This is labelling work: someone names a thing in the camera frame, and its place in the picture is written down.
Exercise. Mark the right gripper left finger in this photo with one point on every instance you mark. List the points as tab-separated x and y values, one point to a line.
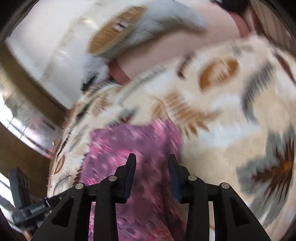
70	219

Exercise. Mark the stained glass window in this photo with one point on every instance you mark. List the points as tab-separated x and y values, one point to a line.
25	121

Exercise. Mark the pink bolster pillow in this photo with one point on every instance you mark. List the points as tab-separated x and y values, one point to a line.
222	26

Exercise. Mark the striped beige pillow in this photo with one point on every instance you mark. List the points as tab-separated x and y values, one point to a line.
274	22

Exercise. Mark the cream leaf-pattern blanket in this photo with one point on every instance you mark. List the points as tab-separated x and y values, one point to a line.
234	105

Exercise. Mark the grey quilted blanket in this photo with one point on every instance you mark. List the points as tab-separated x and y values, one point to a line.
160	17

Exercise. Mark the brown embroidered cushion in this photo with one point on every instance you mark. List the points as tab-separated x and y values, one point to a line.
115	30

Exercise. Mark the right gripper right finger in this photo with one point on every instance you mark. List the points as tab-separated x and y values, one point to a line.
233	220

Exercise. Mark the black garment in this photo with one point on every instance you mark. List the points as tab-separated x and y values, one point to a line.
236	6

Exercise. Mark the purple floral cloth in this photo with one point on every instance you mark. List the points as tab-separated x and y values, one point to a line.
151	212

